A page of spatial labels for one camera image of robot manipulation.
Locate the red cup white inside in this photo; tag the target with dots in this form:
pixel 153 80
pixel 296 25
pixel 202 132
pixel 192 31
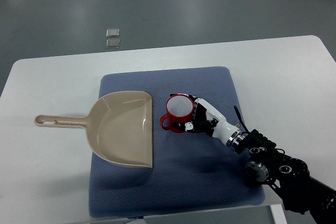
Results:
pixel 179 109

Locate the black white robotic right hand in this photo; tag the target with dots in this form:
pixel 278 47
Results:
pixel 207 119

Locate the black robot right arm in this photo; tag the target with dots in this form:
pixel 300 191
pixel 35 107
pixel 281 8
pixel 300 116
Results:
pixel 288 177

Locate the upper metal floor plate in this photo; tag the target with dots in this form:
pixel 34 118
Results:
pixel 112 32

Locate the blue fabric mat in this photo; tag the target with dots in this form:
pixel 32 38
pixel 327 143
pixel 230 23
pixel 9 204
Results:
pixel 191 171

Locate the white table leg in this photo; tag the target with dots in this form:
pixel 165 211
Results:
pixel 278 214

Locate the beige plastic dustpan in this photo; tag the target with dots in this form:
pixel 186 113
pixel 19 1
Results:
pixel 119 128

